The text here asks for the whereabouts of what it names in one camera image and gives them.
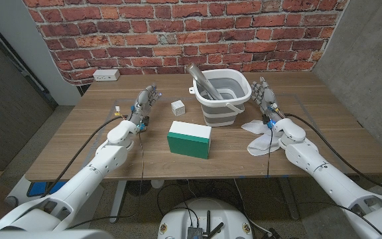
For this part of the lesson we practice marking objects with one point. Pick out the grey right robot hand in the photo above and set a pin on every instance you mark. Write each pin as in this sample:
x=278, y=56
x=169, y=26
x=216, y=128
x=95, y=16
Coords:
x=264, y=96

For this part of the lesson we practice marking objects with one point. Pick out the blue floor pad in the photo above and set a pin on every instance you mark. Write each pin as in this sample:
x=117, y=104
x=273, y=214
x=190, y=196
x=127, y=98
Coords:
x=38, y=189

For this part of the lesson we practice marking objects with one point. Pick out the small white cube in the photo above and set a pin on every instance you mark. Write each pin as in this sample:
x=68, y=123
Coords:
x=178, y=108

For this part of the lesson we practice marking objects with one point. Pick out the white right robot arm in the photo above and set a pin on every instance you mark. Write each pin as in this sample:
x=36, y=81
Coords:
x=323, y=176

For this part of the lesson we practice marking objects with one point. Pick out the shiny metal tube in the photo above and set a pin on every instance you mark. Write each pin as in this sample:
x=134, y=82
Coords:
x=203, y=83

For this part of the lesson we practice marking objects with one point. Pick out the green and white box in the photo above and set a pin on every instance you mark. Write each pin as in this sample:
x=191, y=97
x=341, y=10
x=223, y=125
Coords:
x=188, y=145

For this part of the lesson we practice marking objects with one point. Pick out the white robot torso base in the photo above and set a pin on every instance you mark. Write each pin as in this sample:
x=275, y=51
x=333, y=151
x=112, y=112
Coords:
x=177, y=219

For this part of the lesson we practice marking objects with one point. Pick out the black antenna device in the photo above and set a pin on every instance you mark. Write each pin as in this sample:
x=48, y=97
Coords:
x=194, y=233

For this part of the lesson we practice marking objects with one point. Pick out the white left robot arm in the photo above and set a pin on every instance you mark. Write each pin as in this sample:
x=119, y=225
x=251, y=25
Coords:
x=88, y=172

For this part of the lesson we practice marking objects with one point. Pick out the white power outlet box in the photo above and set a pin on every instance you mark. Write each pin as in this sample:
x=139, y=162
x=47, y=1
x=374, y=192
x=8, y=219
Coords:
x=106, y=75

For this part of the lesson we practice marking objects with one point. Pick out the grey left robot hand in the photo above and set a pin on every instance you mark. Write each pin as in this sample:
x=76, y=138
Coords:
x=143, y=101

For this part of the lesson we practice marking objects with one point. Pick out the white grey collapsible bucket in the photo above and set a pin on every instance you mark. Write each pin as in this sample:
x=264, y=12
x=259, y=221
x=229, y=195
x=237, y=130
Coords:
x=222, y=113

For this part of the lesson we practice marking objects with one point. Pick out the white table leg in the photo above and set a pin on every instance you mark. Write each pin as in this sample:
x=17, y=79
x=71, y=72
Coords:
x=118, y=199

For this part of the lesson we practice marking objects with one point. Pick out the red brick printed backdrop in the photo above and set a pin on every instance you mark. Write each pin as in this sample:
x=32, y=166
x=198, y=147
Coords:
x=184, y=33

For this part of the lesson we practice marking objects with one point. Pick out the crumpled white cloth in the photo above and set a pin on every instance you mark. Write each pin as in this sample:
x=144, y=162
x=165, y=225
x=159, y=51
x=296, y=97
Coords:
x=260, y=144

